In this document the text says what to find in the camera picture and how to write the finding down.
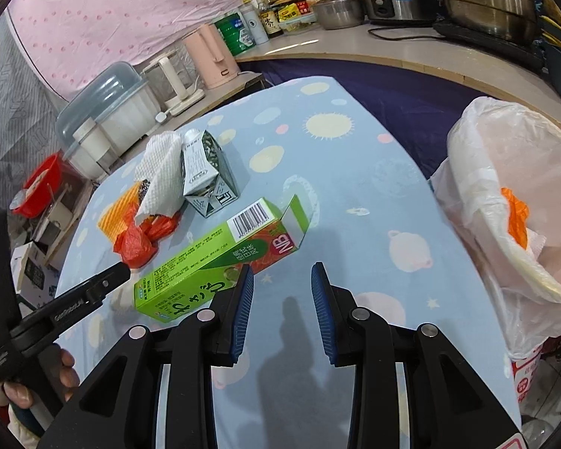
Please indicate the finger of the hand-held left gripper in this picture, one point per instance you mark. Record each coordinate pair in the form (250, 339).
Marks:
(84, 297)
(0, 271)

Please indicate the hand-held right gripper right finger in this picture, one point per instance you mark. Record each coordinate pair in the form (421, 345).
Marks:
(320, 318)

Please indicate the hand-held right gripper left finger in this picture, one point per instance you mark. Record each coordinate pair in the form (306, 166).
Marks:
(243, 313)

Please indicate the green cardboard box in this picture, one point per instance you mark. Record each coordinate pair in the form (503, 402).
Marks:
(191, 271)

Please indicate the red plastic bag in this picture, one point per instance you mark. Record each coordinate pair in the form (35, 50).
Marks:
(138, 243)

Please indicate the orange foam fruit net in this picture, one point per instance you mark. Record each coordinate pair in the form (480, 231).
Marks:
(117, 215)

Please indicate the steel wool scrubber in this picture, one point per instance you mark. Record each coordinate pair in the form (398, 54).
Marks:
(144, 187)

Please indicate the white paper towel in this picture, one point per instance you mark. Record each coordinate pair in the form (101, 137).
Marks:
(161, 173)
(536, 243)

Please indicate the grey white milk carton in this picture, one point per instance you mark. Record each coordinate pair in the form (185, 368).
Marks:
(205, 168)

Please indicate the trash bin with white bag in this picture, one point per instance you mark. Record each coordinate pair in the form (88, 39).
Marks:
(477, 173)

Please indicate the orange plastic snack bag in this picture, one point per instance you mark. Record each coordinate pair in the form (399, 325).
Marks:
(514, 215)

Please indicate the person's left hand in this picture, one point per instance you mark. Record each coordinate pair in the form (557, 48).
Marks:
(70, 374)

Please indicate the red plastic basin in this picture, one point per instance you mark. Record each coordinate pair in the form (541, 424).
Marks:
(42, 173)

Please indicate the blue dotted tablecloth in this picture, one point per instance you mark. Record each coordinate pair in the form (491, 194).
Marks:
(364, 196)

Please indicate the white cylindrical cup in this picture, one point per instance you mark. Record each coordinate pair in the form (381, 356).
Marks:
(93, 145)

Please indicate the grey patterned cloth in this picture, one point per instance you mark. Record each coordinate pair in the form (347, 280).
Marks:
(9, 103)

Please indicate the white power plug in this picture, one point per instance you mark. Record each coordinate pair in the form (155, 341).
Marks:
(161, 118)

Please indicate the white dish box grey lid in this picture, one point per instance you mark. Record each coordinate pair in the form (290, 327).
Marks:
(103, 89)

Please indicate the red white package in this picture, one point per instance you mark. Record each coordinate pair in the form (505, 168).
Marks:
(526, 379)

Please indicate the dark navy cloth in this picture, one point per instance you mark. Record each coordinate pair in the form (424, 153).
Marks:
(402, 103)

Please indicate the glass electric kettle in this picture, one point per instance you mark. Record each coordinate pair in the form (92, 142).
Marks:
(170, 77)

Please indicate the pink electric kettle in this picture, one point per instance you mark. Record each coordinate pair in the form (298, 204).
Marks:
(210, 56)

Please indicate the wooden counter shelf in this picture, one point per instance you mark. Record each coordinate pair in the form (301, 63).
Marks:
(336, 46)

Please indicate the green tin can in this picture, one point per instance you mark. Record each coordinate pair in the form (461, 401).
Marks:
(233, 32)

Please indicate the pink dotted cloth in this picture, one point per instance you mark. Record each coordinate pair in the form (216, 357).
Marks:
(121, 9)

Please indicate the dark bottle white label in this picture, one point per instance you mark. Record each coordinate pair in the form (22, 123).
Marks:
(270, 23)

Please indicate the clear container yellow label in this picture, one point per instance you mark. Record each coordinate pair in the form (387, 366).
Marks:
(294, 21)

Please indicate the small steel pot with lid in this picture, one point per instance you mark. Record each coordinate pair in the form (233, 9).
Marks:
(339, 11)

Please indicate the black induction cooker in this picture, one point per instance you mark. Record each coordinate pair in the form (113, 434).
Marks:
(495, 44)

